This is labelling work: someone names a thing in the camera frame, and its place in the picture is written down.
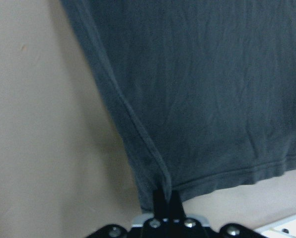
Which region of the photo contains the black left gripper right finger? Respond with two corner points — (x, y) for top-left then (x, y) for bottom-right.
(168, 190), (185, 220)

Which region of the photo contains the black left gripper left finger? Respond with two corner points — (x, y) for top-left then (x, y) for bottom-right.
(153, 189), (168, 220)

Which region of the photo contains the black printed t-shirt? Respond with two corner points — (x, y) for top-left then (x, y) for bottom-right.
(62, 0), (296, 211)

